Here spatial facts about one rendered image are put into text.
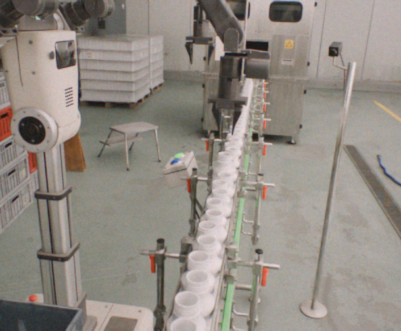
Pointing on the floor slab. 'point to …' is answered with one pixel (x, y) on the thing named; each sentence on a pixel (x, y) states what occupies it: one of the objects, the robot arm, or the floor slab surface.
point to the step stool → (129, 136)
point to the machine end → (281, 98)
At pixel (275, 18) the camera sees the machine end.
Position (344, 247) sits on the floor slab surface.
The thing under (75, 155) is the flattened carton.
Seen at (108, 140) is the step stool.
